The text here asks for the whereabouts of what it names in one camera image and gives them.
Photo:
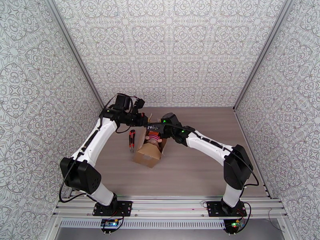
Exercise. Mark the plush toy doll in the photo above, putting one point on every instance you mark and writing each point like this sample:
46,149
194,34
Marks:
153,138

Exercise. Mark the red black utility knife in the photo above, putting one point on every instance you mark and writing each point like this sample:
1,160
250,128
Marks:
131,138

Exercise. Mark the brown cardboard box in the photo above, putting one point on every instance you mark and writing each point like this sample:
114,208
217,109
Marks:
147,154

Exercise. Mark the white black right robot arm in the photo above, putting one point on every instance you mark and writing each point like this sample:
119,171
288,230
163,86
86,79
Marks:
210,146

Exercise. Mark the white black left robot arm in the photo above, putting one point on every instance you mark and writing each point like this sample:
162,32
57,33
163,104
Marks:
95,141

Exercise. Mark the slotted metal vent strip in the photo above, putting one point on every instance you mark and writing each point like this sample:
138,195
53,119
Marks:
162,223

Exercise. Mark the green circuit board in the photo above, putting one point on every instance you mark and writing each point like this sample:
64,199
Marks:
109,223
236,224

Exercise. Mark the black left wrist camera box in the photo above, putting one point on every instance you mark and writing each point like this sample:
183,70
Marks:
138,105

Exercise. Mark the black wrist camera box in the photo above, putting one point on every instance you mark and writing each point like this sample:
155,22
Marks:
154,127
138,105

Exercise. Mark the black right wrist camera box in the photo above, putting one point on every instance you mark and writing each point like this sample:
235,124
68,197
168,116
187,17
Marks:
154,127

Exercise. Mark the aluminium frame post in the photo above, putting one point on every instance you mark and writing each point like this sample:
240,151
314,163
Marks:
75,51
262,51

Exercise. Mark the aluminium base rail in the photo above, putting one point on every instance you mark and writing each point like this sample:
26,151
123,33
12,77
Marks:
170,204

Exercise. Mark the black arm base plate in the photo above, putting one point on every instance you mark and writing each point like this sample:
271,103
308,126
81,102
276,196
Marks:
125,208
213,209

